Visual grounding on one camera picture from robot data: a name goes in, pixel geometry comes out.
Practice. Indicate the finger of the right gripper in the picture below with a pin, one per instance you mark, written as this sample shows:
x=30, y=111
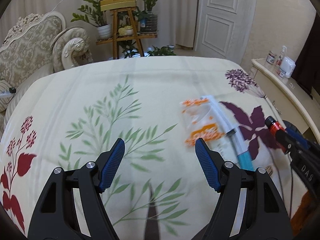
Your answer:
x=298, y=137
x=286, y=141

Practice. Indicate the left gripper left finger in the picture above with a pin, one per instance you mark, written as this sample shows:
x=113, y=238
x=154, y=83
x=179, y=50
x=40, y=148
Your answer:
x=54, y=216

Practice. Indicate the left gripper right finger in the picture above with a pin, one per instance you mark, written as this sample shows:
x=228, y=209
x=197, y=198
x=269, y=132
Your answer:
x=265, y=215

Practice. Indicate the red bottle black cap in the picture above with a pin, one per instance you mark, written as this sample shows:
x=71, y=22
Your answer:
x=273, y=125

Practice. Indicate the orange printed clear wrapper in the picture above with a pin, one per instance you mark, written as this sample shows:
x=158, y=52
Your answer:
x=200, y=121

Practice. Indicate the black lined trash bin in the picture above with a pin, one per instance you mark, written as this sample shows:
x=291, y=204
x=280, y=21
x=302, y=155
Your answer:
x=292, y=127

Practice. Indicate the cream sideboard cabinet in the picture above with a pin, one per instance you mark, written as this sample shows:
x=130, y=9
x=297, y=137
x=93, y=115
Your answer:
x=292, y=103

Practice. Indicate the dark brown curtain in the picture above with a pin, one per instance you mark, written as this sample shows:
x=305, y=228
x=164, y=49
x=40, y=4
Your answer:
x=306, y=73

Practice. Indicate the small labelled jar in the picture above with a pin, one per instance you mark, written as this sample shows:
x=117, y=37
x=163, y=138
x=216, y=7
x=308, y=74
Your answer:
x=281, y=73

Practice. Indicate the clear spray bottle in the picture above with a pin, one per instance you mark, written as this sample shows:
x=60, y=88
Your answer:
x=281, y=56

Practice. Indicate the floral cream tablecloth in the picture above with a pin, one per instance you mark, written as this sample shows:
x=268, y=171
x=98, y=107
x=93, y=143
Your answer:
x=68, y=118

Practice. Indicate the white power strip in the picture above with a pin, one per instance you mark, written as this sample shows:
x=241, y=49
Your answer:
x=8, y=93

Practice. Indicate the white panel door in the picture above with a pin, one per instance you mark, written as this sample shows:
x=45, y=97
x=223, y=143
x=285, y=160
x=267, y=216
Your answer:
x=223, y=28

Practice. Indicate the cream ornate armchair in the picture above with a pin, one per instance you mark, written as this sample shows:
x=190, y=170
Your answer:
x=37, y=46

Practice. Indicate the tall plant in dark pot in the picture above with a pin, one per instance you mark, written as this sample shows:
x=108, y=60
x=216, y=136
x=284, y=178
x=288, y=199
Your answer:
x=148, y=20

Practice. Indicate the wooden plant stand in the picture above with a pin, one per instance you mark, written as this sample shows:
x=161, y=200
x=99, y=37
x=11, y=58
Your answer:
x=134, y=35

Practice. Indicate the plant in white pot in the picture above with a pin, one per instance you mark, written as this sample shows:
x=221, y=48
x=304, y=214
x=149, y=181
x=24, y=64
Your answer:
x=91, y=13

